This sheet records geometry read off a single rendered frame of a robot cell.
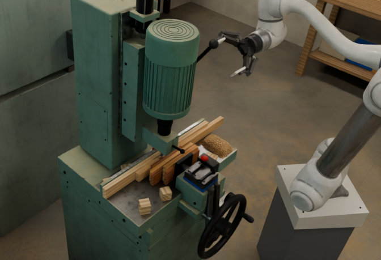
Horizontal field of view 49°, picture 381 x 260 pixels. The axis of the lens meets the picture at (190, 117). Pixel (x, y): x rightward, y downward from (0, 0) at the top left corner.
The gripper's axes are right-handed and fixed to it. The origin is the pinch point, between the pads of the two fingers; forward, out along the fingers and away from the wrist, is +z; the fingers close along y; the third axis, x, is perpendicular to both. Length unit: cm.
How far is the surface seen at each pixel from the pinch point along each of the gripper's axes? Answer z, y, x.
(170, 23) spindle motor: 20.4, 17.5, 7.6
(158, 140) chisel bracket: 26.4, -11.4, -27.6
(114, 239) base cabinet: 45, -35, -69
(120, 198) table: 47, -21, -39
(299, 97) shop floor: -209, -40, -134
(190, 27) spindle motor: 17.2, 12.5, 10.9
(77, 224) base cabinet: 45, -21, -95
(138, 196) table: 41, -24, -37
